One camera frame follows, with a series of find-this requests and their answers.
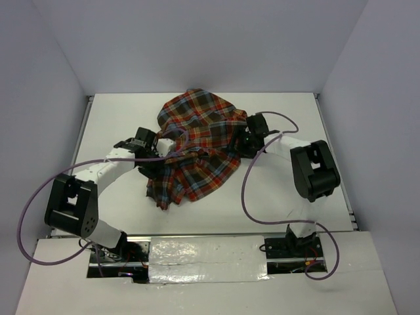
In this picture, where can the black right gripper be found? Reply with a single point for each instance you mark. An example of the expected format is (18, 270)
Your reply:
(240, 134)

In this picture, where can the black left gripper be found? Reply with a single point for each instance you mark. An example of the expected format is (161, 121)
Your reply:
(153, 174)

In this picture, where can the plaid long sleeve shirt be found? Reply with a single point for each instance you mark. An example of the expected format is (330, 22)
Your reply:
(202, 125)

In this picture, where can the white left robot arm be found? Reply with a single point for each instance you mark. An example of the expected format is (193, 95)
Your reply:
(73, 201)

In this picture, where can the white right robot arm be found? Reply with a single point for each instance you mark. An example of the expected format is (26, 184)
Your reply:
(315, 174)

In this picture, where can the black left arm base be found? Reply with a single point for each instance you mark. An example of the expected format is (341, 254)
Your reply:
(131, 252)

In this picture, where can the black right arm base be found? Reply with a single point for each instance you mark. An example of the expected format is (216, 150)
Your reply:
(292, 247)

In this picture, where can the glossy white tape patch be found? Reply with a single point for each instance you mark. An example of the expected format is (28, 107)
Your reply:
(219, 259)

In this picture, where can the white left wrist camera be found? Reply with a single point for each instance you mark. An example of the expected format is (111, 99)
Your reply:
(165, 146)

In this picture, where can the aluminium table frame rail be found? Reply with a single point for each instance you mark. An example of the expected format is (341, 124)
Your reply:
(343, 187)

